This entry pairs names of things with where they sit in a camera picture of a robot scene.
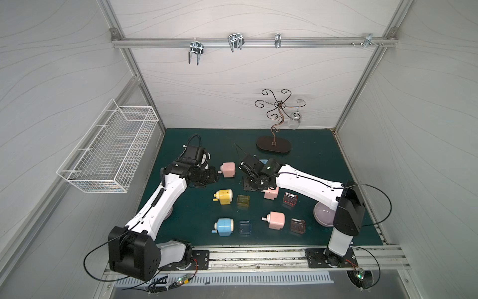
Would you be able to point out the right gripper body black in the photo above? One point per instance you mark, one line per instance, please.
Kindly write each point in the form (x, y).
(248, 177)

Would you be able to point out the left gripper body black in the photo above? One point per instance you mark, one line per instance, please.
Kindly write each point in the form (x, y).
(209, 175)

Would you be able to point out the clear yellow tray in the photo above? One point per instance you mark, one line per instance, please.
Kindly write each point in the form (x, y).
(243, 201)

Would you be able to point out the pink sharpener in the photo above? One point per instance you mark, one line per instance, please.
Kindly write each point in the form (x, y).
(275, 220)
(228, 170)
(271, 194)

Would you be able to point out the yellow pencil sharpener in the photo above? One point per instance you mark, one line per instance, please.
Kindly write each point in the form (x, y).
(224, 196)

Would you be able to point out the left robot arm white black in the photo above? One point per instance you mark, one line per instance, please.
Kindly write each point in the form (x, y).
(132, 249)

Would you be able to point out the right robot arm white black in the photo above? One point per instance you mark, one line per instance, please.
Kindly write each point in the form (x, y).
(342, 200)

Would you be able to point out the clear red tray middle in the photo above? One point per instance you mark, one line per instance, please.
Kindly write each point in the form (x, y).
(290, 199)

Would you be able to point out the pink sharpener front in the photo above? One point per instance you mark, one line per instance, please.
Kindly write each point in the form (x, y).
(275, 220)

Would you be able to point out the clear blue tray front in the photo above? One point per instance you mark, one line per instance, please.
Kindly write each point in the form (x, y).
(245, 227)

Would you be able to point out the blue sharpener front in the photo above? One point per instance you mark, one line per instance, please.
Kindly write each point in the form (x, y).
(224, 227)

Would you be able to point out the clear dark red tray front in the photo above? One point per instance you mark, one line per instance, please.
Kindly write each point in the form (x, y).
(298, 226)

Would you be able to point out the brown scroll metal stand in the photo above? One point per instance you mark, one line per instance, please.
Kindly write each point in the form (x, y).
(278, 115)

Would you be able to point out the dark green table mat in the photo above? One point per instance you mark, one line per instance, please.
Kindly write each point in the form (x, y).
(194, 213)

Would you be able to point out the purple bowl left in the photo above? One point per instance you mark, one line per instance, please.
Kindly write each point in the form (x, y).
(168, 213)

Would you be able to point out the purple bowl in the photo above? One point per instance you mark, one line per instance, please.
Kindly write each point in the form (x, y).
(324, 215)
(168, 213)

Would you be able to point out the clear wine glass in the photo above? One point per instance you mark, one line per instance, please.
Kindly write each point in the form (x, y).
(295, 116)

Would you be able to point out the purple bowl right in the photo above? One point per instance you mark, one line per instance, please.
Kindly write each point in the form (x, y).
(324, 215)

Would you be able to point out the metal hook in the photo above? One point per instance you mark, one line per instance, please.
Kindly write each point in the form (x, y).
(236, 41)
(368, 42)
(278, 40)
(196, 50)

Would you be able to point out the metal hook right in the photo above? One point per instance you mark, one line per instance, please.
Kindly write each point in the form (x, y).
(368, 42)

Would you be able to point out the white wire basket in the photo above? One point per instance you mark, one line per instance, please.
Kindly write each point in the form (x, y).
(108, 155)

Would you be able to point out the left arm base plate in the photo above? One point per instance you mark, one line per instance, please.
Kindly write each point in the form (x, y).
(192, 259)

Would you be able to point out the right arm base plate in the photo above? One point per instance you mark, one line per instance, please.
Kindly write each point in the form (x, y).
(322, 258)

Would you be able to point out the aluminium front rail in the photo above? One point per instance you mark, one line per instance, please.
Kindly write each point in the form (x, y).
(292, 259)

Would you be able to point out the aluminium crossbar rail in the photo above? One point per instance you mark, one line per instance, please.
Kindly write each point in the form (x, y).
(250, 42)

